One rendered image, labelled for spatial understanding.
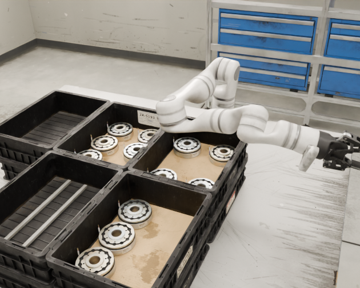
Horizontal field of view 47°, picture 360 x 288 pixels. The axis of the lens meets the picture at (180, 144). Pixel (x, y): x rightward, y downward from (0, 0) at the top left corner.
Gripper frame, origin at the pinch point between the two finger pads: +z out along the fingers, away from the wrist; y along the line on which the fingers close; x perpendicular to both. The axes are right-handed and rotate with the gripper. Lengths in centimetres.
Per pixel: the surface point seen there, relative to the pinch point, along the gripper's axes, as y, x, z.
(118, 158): 46, -8, -71
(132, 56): 225, -270, -144
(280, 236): 40.0, 6.5, -8.3
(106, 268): 26, 40, -57
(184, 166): 40, -9, -46
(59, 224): 38, 27, -77
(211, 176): 37, -6, -36
